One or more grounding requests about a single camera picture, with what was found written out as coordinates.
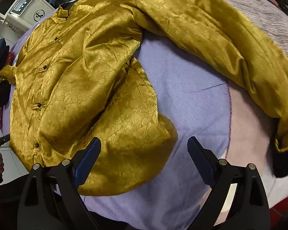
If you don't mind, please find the golden silk padded jacket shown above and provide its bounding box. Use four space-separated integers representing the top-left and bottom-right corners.
0 0 288 196

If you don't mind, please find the grey striped blanket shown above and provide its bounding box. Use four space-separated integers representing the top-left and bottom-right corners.
228 0 288 57

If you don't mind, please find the white bedside machine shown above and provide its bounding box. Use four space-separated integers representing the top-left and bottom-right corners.
0 0 55 46

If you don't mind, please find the purple floral bed quilt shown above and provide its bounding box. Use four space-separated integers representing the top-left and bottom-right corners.
2 0 277 230

